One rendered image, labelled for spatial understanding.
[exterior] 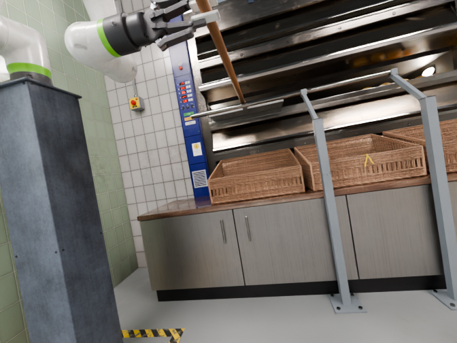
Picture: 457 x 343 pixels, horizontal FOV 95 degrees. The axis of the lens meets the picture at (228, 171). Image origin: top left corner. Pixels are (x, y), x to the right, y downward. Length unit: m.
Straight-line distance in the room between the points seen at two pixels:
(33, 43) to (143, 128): 1.08
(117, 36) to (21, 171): 0.59
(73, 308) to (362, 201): 1.31
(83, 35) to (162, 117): 1.30
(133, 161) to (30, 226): 1.21
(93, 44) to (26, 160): 0.49
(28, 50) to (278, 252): 1.41
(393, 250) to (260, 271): 0.68
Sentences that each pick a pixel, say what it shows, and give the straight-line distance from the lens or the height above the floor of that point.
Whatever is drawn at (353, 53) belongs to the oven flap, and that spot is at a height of 1.39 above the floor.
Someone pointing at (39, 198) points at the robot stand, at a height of 0.79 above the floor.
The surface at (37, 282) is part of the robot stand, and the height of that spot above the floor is 0.50.
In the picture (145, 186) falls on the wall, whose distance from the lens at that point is 2.04.
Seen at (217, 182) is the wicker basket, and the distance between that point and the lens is 1.26.
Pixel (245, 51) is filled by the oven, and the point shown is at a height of 1.67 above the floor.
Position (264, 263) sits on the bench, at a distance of 1.30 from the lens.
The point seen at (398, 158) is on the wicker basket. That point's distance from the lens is 1.38.
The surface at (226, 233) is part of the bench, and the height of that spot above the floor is 0.41.
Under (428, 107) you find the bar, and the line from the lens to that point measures 1.33.
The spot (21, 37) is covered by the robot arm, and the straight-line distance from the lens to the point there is 1.16.
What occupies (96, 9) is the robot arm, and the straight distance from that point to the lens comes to 0.96.
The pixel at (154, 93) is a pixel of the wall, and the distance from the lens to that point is 2.05.
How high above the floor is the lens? 0.79
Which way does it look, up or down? 1 degrees down
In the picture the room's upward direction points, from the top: 10 degrees counter-clockwise
